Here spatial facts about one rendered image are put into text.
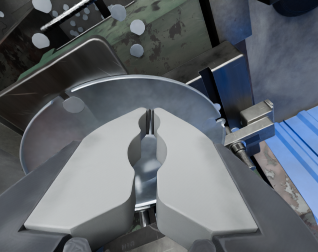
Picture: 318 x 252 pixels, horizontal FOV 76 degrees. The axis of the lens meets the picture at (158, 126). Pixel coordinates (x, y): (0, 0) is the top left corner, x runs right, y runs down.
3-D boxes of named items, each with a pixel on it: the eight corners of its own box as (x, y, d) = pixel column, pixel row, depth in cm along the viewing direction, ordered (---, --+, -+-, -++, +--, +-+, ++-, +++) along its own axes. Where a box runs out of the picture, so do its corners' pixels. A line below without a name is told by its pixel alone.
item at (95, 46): (20, 52, 30) (-19, 108, 20) (100, 0, 27) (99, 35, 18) (116, 143, 47) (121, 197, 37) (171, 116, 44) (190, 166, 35)
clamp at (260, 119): (188, 136, 41) (207, 179, 34) (267, 98, 39) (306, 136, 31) (197, 151, 46) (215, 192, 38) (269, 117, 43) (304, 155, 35)
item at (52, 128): (187, 20, 19) (190, 22, 18) (237, 164, 38) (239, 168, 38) (-39, 150, 23) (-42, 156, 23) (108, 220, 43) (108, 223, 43)
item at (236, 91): (27, 147, 43) (19, 171, 38) (228, 38, 35) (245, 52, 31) (111, 197, 63) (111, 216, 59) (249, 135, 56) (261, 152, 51)
